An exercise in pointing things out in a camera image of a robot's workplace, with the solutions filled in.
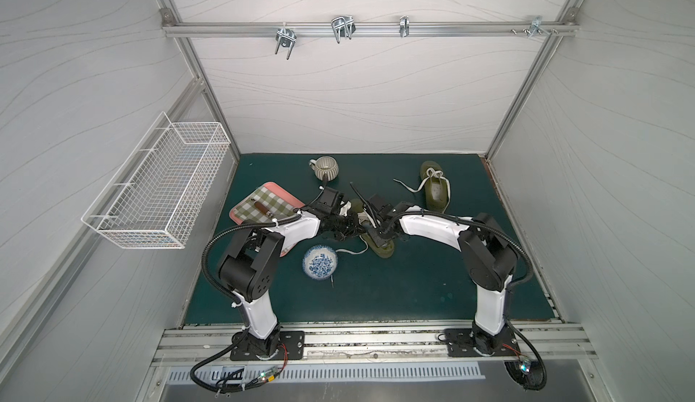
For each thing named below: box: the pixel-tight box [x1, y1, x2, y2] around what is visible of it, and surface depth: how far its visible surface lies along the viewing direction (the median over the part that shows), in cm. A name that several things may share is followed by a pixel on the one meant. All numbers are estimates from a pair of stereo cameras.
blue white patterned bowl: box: [302, 244, 338, 282], surface depth 89 cm
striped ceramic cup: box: [308, 155, 340, 182], surface depth 113 cm
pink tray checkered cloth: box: [228, 181, 305, 226], surface depth 106 cm
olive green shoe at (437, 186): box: [392, 161, 452, 214], surface depth 106 cm
